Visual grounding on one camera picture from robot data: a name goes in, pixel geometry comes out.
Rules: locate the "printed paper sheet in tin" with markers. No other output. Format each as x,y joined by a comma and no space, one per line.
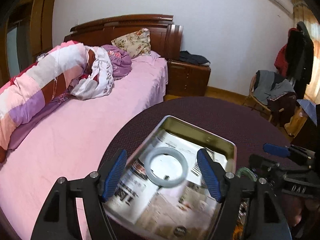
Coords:
185,211

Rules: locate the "wooden wardrobe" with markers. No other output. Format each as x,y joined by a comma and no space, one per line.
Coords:
26,33

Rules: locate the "blue checked cloth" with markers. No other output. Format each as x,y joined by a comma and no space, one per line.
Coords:
309,108

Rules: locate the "white jade bangle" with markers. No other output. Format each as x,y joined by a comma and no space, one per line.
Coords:
166,167

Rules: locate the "dark folded clothes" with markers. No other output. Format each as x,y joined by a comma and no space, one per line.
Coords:
187,57

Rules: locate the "green jade bangle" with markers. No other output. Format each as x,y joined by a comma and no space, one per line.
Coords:
246,172

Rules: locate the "hanging dark coats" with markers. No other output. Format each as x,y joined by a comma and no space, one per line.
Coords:
299,55

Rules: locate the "wooden nightstand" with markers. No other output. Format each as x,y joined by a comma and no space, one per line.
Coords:
186,79

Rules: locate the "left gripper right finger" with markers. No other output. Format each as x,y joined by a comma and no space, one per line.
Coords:
264,219

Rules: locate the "patterned orange curtain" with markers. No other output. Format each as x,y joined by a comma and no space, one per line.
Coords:
305,20

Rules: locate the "dark wooden headboard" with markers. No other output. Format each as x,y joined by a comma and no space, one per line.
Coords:
164,34

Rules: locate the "rattan chair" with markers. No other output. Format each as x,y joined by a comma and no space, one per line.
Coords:
264,109

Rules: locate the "floral pillow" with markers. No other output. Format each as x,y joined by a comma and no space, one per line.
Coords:
135,44

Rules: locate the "pink patchwork quilt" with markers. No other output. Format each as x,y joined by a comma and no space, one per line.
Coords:
71,68

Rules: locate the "pink rectangular tin box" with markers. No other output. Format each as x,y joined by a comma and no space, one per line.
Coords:
219,149

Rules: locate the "bed with pink sheet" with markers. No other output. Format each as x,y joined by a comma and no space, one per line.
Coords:
71,141

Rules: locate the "purple garment on bed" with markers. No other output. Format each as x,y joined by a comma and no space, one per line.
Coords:
120,60

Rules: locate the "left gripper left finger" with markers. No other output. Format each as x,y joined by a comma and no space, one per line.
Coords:
58,218

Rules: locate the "dark maroon garment on chair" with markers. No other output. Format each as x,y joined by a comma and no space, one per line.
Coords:
282,108

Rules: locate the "grey clothes on chair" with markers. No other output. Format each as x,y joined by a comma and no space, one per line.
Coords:
270,86

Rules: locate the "red hanging jacket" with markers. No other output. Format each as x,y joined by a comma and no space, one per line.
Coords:
281,63

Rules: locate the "right hand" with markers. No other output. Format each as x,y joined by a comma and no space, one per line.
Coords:
294,206

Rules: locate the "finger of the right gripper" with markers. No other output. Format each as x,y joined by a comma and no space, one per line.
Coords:
279,151

